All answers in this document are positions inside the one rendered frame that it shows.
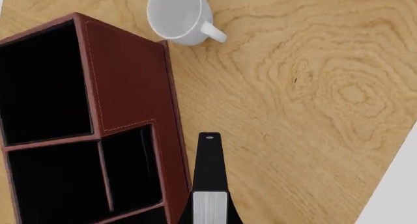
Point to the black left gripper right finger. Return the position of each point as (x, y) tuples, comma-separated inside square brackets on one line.
[(232, 215)]

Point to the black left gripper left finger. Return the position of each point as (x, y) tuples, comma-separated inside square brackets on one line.
[(187, 215)]

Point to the red-brown desk caddy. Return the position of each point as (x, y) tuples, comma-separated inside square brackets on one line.
[(127, 82)]

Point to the white mug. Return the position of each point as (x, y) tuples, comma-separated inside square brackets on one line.
[(176, 14)]

